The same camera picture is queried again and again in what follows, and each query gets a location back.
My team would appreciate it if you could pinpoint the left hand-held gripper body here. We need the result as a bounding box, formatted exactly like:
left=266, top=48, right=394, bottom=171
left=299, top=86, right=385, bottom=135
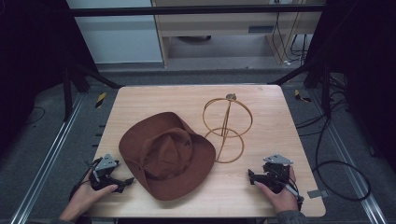
left=89, top=153, right=121, bottom=191

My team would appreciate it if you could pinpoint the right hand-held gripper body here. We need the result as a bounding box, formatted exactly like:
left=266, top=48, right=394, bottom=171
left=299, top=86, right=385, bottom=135
left=262, top=153, right=294, bottom=194

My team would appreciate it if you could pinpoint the brown brimmed hat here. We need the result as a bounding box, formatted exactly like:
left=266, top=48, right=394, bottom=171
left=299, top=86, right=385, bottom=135
left=118, top=111, right=217, bottom=202

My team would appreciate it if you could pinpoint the gold wire hat stand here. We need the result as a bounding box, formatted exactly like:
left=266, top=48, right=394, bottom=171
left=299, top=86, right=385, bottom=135
left=202, top=92, right=254, bottom=164

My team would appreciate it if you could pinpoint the person's right hand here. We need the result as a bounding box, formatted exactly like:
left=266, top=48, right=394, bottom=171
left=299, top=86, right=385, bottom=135
left=254, top=165, right=300, bottom=215

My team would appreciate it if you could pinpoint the person's left hand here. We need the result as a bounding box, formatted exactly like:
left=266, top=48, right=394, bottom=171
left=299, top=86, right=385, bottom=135
left=59, top=169, right=120, bottom=224

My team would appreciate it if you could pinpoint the yellow black tape strip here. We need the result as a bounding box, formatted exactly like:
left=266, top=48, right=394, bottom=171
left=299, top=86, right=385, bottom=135
left=293, top=89, right=313, bottom=104
left=94, top=91, right=107, bottom=109

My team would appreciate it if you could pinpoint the black metal stand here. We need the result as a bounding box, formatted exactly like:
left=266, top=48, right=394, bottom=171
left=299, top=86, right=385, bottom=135
left=276, top=59, right=332, bottom=119
left=61, top=57, right=123, bottom=123

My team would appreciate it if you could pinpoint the white cabinet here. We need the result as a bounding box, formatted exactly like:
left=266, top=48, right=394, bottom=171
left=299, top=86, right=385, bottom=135
left=65, top=0, right=164, bottom=65

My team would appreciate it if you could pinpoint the black curtain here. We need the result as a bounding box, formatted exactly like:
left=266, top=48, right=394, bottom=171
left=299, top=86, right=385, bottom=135
left=0, top=0, right=98, bottom=158
left=304, top=0, right=396, bottom=174

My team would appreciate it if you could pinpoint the light wooden desk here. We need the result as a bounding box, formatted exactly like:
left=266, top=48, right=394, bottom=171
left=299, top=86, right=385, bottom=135
left=150, top=0, right=327, bottom=67

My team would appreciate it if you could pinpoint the black horizontal bar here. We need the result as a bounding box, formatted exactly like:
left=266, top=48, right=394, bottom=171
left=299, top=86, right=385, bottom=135
left=65, top=4, right=327, bottom=18

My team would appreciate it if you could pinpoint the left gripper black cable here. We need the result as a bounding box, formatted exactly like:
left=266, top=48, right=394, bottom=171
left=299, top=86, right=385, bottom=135
left=68, top=157, right=104, bottom=200

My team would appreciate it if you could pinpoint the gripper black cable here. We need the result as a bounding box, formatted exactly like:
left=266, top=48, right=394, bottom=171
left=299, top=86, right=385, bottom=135
left=281, top=178, right=305, bottom=211
left=68, top=157, right=104, bottom=200

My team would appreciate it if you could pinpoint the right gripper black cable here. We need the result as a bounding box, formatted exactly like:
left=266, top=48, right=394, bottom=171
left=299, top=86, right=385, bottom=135
left=281, top=178, right=305, bottom=211

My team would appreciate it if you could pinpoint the long black looped cable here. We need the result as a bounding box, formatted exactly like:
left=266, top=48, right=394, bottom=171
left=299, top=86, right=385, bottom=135
left=294, top=116, right=373, bottom=202

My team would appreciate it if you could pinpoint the aluminium floor rail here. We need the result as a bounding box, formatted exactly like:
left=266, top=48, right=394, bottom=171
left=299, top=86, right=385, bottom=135
left=10, top=92, right=86, bottom=224
left=307, top=89, right=389, bottom=224

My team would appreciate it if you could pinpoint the thin black floor cable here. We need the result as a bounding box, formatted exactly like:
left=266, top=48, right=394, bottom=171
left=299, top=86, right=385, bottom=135
left=23, top=105, right=47, bottom=126

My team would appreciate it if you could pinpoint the bundle of hanging cables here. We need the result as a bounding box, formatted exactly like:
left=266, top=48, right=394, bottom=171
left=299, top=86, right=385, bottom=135
left=271, top=11, right=310, bottom=66

